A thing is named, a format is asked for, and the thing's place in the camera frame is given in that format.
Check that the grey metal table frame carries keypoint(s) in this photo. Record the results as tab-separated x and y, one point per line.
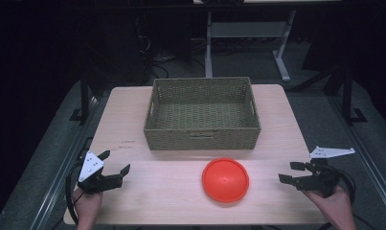
248	41

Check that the person's right hand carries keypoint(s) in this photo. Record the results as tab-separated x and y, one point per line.
336	207

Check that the black metal stand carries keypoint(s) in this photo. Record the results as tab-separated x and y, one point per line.
350	99
82	102

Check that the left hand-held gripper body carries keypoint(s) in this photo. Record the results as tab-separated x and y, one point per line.
92	179

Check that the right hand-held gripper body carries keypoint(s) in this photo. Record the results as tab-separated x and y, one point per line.
321	174

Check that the green woven basket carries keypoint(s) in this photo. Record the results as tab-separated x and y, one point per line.
201	115

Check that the red round lid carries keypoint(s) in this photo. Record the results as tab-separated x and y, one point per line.
225	180

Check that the person's left hand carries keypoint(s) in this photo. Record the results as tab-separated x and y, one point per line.
87	204

